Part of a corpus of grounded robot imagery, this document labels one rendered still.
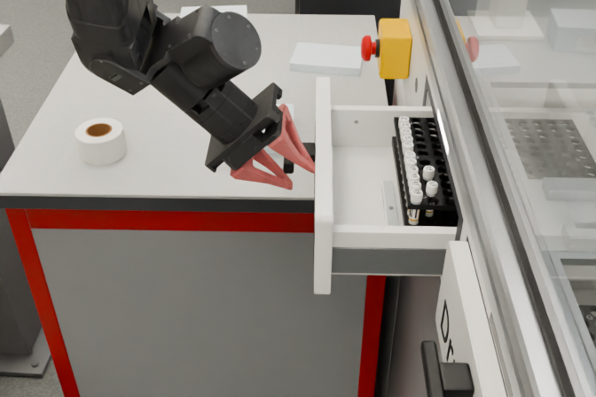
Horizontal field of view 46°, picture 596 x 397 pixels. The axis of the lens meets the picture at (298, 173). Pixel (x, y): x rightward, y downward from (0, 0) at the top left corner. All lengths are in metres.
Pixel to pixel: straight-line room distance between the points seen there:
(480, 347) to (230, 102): 0.34
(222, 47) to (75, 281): 0.61
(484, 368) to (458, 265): 0.11
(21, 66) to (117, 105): 1.94
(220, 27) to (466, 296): 0.32
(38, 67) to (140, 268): 2.07
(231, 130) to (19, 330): 1.15
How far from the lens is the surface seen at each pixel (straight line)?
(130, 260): 1.12
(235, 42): 0.67
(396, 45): 1.08
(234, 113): 0.73
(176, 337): 1.23
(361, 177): 0.90
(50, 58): 3.18
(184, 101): 0.73
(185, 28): 0.67
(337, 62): 1.29
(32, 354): 1.86
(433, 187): 0.77
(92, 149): 1.07
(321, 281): 0.75
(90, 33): 0.67
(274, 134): 0.73
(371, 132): 0.94
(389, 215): 0.82
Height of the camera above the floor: 1.37
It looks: 36 degrees down
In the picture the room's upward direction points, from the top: straight up
